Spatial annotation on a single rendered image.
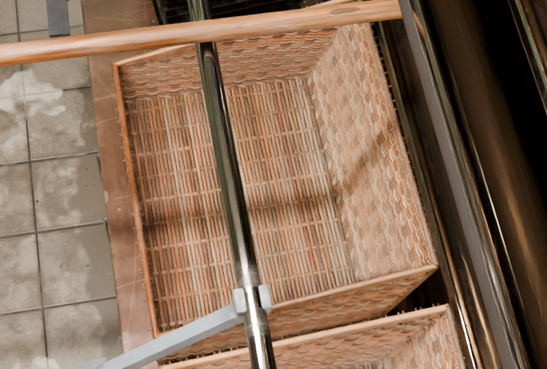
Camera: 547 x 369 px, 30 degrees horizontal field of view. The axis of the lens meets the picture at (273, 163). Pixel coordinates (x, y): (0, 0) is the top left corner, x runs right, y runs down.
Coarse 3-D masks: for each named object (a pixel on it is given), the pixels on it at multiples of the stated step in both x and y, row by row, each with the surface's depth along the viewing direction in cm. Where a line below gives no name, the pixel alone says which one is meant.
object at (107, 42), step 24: (384, 0) 144; (168, 24) 140; (192, 24) 140; (216, 24) 140; (240, 24) 141; (264, 24) 141; (288, 24) 142; (312, 24) 142; (336, 24) 143; (0, 48) 137; (24, 48) 137; (48, 48) 138; (72, 48) 138; (96, 48) 138; (120, 48) 139; (144, 48) 140
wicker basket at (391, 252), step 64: (128, 64) 193; (192, 64) 197; (256, 64) 202; (320, 64) 205; (384, 64) 182; (128, 128) 186; (192, 128) 203; (256, 128) 204; (320, 128) 205; (384, 128) 180; (192, 192) 197; (256, 192) 198; (320, 192) 198; (384, 192) 180; (192, 256) 191; (256, 256) 192; (320, 256) 192; (384, 256) 181; (192, 320) 185; (320, 320) 179
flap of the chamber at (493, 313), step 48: (432, 0) 119; (480, 0) 121; (480, 48) 117; (432, 96) 113; (480, 96) 114; (528, 96) 116; (480, 144) 111; (528, 144) 112; (528, 192) 109; (528, 240) 106; (480, 288) 105; (528, 288) 104
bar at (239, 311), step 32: (192, 0) 146; (224, 96) 140; (224, 128) 137; (224, 160) 135; (224, 192) 133; (256, 288) 127; (224, 320) 130; (256, 320) 125; (128, 352) 140; (160, 352) 137; (256, 352) 123
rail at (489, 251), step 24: (432, 24) 115; (432, 48) 113; (432, 72) 113; (456, 96) 111; (456, 120) 109; (456, 144) 108; (480, 168) 107; (480, 192) 105; (480, 216) 104; (480, 240) 104; (504, 264) 102; (504, 288) 101; (504, 312) 100; (528, 336) 99; (528, 360) 98
